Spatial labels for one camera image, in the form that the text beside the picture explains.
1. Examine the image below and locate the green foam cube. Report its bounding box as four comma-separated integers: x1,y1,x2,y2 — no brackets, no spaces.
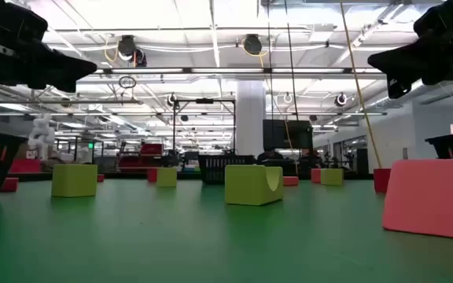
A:
156,167,178,188
51,164,98,198
320,168,344,186

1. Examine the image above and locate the red foam wedge block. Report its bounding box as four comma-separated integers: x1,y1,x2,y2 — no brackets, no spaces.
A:
382,158,453,241

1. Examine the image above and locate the green foam arch block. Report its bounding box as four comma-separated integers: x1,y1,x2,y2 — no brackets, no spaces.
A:
224,164,284,207

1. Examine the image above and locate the white robot figure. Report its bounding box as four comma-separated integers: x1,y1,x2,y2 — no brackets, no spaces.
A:
28,113,57,160

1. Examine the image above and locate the red background panel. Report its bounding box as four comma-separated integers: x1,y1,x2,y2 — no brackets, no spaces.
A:
9,159,42,175

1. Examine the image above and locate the red tool cart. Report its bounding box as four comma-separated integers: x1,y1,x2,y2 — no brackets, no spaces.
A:
118,143,164,171

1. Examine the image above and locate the person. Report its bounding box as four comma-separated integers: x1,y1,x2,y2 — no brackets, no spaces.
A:
256,149,285,165
300,148,322,169

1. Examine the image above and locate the black monitor screen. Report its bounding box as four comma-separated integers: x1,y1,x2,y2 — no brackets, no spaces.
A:
262,119,314,151

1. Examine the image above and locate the white building column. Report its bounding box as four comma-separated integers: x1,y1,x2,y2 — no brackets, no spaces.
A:
235,80,267,157

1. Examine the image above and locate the long ceiling light strip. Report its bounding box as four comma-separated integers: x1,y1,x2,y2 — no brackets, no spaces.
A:
75,66,387,76

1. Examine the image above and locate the yellow-orange hanging cable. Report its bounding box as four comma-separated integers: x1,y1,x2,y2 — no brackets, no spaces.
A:
339,0,383,170

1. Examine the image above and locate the black ceiling cord reel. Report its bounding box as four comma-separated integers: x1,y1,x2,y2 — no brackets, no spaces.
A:
116,34,138,60
243,33,263,56

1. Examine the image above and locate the black hanging cable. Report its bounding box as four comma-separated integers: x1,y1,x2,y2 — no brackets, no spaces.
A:
266,0,274,119
284,0,300,121

